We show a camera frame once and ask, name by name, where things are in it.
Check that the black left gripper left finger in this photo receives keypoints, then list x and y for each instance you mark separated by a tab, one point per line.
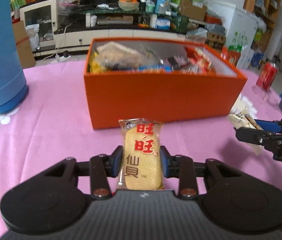
98	169

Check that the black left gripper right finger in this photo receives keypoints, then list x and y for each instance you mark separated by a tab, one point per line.
185	170

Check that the rice cracker packet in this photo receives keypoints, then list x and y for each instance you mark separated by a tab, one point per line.
141	162

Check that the beige snack packet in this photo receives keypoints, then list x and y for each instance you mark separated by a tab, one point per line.
244	119

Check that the yellow green snack packet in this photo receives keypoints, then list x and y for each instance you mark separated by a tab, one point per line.
94	66

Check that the pink floral tablecloth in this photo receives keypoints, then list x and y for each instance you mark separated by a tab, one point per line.
53	123

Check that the red soda can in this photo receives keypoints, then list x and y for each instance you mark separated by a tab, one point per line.
267	76

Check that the orange cardboard box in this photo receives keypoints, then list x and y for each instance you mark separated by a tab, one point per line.
161	96

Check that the red peanut snack packet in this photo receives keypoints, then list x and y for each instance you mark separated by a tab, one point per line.
199	62

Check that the clear beige cracker packet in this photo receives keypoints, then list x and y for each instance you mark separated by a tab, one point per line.
114	55

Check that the white small fridge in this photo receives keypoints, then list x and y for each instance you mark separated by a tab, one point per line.
240	25

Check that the white tv cabinet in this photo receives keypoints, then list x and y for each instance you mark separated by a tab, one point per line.
81	40

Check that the brown cardboard box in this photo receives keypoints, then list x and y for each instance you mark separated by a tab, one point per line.
23	45

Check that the wooden bookshelf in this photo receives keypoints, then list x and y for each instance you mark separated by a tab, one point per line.
266	2

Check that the fruit bowl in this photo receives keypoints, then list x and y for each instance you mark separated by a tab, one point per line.
128	5

